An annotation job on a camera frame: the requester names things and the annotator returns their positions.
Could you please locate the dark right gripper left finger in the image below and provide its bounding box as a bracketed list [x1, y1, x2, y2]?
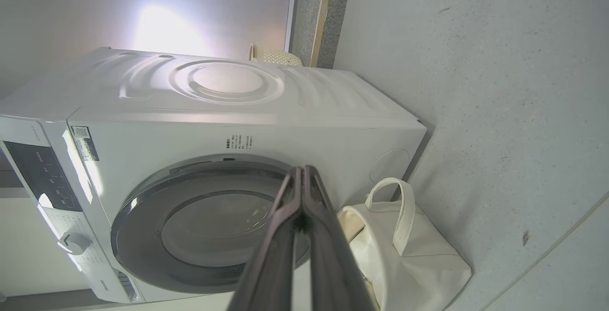
[227, 165, 305, 311]

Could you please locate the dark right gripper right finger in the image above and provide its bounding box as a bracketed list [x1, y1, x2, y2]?
[303, 165, 377, 311]

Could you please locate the black round glass washer door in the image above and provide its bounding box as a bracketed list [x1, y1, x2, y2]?
[110, 161, 313, 295]

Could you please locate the white front-load washing machine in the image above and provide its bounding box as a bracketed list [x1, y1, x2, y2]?
[0, 47, 428, 305]

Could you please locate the white appliance control knob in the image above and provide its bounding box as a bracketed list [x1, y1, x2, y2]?
[58, 232, 92, 256]

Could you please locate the black appliance display panel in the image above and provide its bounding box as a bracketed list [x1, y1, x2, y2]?
[2, 140, 82, 213]

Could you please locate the cream canvas laundry basket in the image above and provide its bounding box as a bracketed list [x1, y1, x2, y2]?
[336, 177, 473, 311]

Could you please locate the printed text warning label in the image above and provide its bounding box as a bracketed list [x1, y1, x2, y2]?
[226, 134, 255, 150]

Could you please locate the beige woven basket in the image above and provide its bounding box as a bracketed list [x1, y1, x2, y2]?
[248, 43, 304, 68]

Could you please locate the grey code sticker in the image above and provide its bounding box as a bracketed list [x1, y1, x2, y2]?
[71, 126, 100, 162]

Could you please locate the wooden baseboard strip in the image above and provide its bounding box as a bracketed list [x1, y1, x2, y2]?
[310, 0, 335, 68]

